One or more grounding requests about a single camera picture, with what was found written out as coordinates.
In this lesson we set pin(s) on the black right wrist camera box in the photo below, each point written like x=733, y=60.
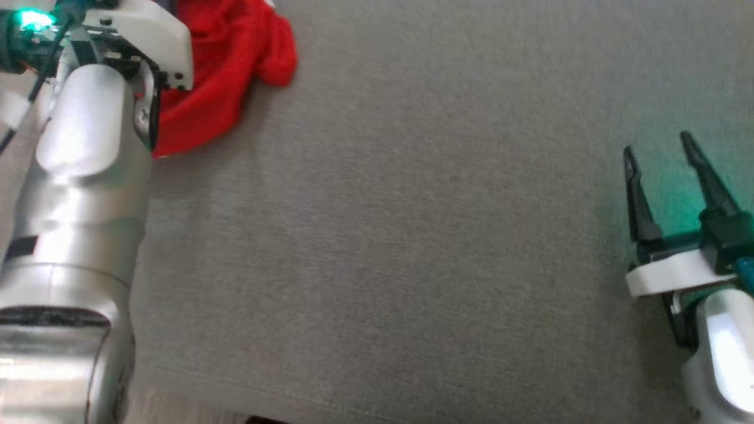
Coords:
x=730, y=235

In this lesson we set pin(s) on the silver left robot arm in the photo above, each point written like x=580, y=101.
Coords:
x=76, y=212

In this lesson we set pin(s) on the red garment with white trim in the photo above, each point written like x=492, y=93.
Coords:
x=227, y=70

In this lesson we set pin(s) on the large grey sofa seat cushion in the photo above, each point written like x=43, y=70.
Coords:
x=412, y=235

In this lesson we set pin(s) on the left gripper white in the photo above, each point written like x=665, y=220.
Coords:
x=147, y=29

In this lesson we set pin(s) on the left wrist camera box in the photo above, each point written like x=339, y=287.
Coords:
x=29, y=26

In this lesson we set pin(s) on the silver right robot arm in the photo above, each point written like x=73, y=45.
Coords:
x=724, y=353

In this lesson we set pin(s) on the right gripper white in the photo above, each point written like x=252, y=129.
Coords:
x=671, y=274

